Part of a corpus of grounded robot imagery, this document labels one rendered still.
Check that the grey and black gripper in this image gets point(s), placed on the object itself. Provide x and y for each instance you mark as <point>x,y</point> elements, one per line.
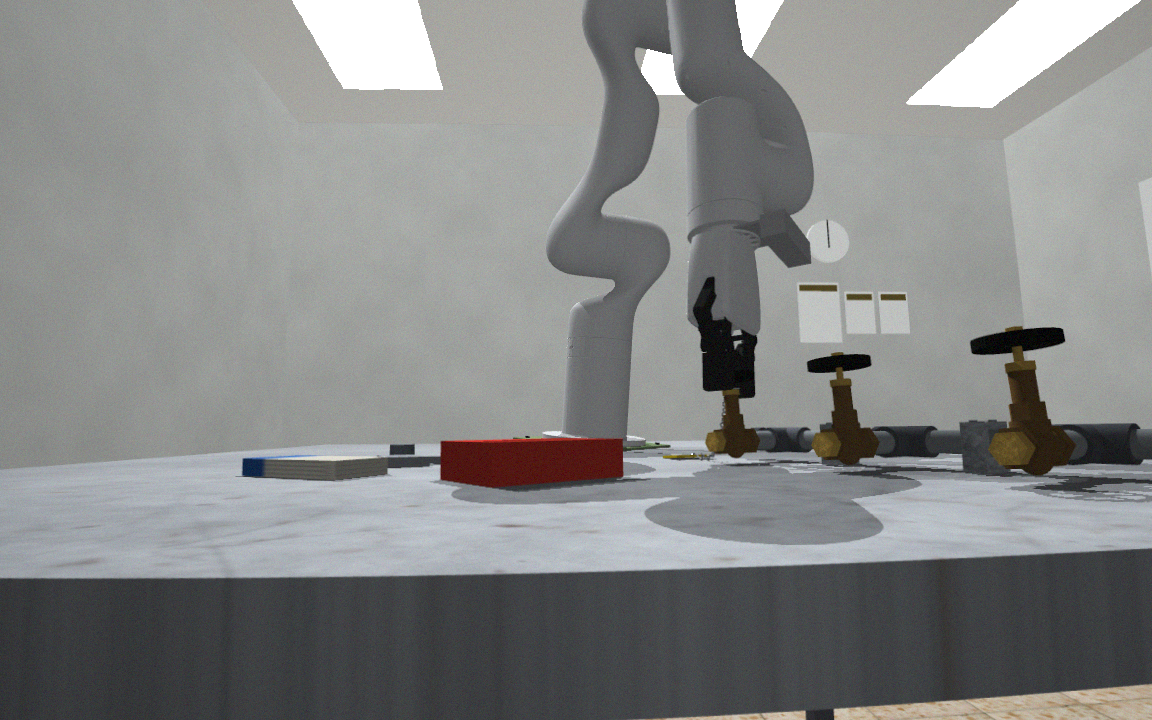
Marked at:
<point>722,263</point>

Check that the dark red rectangular block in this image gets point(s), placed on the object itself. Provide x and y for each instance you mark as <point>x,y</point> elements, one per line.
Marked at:
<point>512,462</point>

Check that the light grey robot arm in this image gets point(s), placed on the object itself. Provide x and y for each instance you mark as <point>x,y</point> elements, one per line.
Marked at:
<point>731,174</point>

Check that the yellow tag on silver chain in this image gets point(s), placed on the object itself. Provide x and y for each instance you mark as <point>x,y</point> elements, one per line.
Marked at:
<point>706,456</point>

